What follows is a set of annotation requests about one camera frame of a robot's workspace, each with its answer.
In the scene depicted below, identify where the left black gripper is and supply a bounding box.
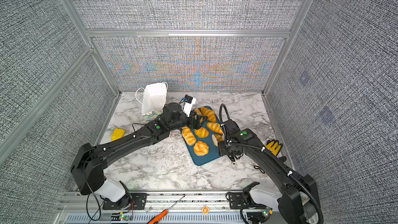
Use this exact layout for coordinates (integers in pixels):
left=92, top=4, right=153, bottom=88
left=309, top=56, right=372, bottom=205
left=169, top=110, right=208, bottom=133

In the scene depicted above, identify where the fake croissant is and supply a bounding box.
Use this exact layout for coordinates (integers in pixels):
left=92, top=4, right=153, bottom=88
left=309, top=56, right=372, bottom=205
left=200, top=107, right=217, bottom=123
left=211, top=134, right=224, bottom=147
left=194, top=108, right=203, bottom=123
left=207, top=122, right=223, bottom=135

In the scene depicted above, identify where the fake long twisted bread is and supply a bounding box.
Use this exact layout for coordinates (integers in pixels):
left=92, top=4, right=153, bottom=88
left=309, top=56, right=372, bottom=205
left=181, top=127, right=197, bottom=146

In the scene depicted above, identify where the fake braided round bread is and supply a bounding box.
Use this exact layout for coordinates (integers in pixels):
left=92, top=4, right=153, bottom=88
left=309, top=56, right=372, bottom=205
left=193, top=141, right=209, bottom=157

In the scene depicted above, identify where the white floral paper bag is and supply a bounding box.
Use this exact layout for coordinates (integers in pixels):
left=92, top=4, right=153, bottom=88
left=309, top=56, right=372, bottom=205
left=135, top=82, right=169, bottom=120

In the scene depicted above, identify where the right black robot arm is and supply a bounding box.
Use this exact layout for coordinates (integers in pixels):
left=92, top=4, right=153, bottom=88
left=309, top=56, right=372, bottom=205
left=218, top=119, right=324, bottom=224

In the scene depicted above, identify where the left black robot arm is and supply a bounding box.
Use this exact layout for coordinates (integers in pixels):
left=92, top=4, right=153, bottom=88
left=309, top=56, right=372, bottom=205
left=70, top=103, right=207, bottom=208

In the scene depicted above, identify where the fake croissant top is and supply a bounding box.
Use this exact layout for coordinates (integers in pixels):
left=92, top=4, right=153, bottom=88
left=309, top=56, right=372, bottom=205
left=200, top=107, right=217, bottom=123

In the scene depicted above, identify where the fake round striped bun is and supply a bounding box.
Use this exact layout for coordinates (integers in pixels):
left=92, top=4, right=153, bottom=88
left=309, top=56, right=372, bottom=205
left=194, top=127, right=209, bottom=139

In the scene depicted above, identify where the teal rectangular tray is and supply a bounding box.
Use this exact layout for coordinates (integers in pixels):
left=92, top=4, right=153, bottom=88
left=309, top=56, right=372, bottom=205
left=184, top=106, right=221, bottom=166

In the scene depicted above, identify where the yellow work glove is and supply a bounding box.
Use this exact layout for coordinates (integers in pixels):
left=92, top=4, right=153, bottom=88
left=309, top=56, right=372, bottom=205
left=266, top=140, right=284, bottom=157

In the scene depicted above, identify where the small orange tag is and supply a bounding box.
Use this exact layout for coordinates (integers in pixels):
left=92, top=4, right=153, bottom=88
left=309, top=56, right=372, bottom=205
left=202, top=206, right=209, bottom=215

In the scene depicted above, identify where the yellow toy spatula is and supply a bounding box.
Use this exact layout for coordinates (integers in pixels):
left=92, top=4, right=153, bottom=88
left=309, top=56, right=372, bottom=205
left=111, top=128, right=125, bottom=141

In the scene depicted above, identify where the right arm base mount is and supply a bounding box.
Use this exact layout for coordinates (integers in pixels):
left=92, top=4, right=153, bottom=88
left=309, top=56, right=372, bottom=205
left=226, top=191, right=273, bottom=224

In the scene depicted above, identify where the aluminium front rail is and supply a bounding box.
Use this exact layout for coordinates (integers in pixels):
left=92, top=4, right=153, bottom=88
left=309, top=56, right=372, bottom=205
left=52, top=190, right=285, bottom=224

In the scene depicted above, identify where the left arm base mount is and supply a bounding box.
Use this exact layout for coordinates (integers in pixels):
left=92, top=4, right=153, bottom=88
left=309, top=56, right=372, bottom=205
left=102, top=192, right=148, bottom=211

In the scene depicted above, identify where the orange handled screwdriver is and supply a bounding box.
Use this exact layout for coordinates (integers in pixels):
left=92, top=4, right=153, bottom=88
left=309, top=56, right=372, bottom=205
left=148, top=196, right=185, bottom=224

